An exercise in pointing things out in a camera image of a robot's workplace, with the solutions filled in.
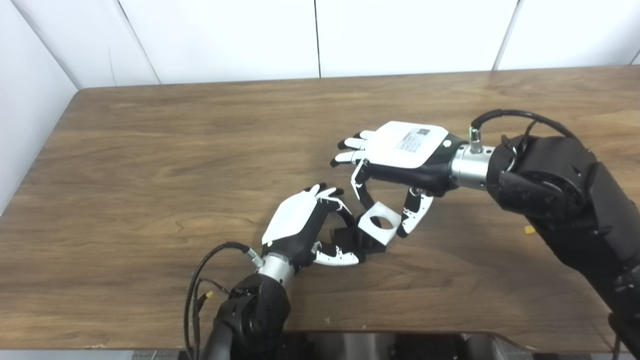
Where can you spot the gray black robot torso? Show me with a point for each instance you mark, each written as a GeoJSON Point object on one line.
{"type": "Point", "coordinates": [380, 347]}

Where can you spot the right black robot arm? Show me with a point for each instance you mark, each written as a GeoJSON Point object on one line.
{"type": "Point", "coordinates": [550, 185]}

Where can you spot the black peg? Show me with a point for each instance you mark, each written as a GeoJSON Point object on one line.
{"type": "Point", "coordinates": [345, 237]}

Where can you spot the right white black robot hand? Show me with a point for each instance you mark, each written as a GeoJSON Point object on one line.
{"type": "Point", "coordinates": [405, 150]}

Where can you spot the white square piece with hole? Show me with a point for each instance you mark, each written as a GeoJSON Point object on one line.
{"type": "Point", "coordinates": [376, 234]}

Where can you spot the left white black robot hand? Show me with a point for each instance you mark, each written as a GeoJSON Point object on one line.
{"type": "Point", "coordinates": [295, 217]}

